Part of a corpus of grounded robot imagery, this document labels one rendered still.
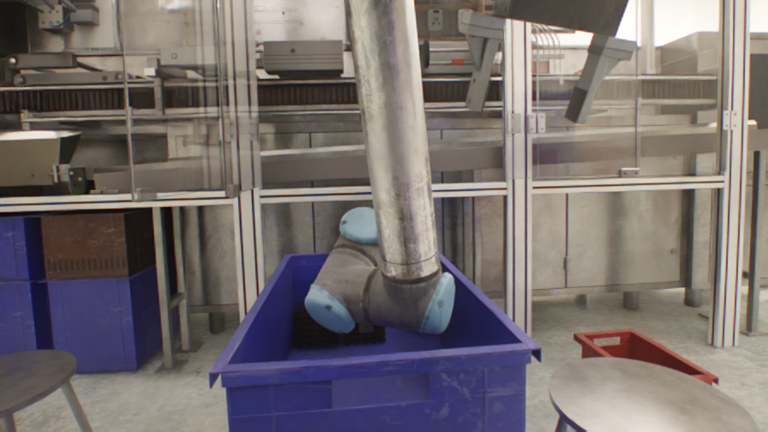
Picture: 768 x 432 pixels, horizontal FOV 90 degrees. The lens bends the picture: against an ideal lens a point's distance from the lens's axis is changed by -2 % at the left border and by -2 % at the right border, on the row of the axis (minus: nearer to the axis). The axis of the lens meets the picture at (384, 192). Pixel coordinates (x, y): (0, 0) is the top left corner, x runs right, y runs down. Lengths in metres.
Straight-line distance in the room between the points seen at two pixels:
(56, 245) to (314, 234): 0.83
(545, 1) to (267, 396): 0.54
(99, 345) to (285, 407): 1.16
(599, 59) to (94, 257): 1.47
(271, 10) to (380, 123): 1.47
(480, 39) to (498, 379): 0.41
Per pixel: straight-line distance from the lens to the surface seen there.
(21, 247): 1.70
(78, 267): 1.61
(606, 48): 0.53
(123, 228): 1.51
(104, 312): 1.61
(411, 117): 0.50
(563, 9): 0.48
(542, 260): 1.75
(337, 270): 0.66
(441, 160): 1.31
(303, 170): 1.29
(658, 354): 1.43
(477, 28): 0.46
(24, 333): 1.77
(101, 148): 2.11
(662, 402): 0.87
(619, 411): 0.82
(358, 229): 0.70
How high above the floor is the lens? 0.66
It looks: 4 degrees down
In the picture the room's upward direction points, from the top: 2 degrees counter-clockwise
